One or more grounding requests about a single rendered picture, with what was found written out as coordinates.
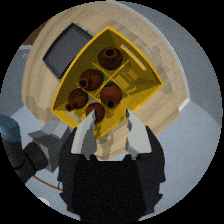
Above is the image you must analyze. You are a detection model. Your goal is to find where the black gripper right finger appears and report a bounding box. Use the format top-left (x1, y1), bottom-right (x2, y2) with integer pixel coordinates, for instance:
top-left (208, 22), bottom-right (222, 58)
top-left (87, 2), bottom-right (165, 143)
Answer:
top-left (125, 109), bottom-right (166, 183)

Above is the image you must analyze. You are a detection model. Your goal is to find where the yellow divided crate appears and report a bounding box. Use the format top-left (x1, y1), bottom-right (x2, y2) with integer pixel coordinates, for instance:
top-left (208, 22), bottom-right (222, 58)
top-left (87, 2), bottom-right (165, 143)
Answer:
top-left (51, 26), bottom-right (164, 140)

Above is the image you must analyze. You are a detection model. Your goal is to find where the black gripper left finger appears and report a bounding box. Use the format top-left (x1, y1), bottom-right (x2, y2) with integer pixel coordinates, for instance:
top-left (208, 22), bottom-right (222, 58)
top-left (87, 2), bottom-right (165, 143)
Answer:
top-left (57, 109), bottom-right (97, 182)

